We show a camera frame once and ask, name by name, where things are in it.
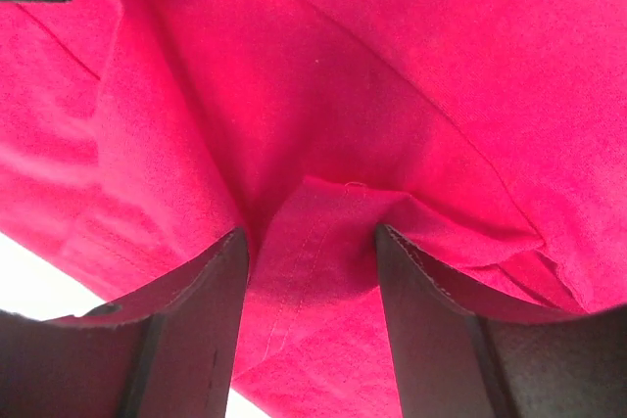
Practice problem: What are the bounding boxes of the magenta t shirt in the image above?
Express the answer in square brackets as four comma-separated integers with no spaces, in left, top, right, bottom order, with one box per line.
[1,0,626,417]

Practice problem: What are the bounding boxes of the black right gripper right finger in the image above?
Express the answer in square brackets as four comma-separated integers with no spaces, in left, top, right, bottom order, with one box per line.
[375,225,626,417]

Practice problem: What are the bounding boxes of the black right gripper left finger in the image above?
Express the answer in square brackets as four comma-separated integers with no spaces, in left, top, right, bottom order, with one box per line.
[1,229,249,417]

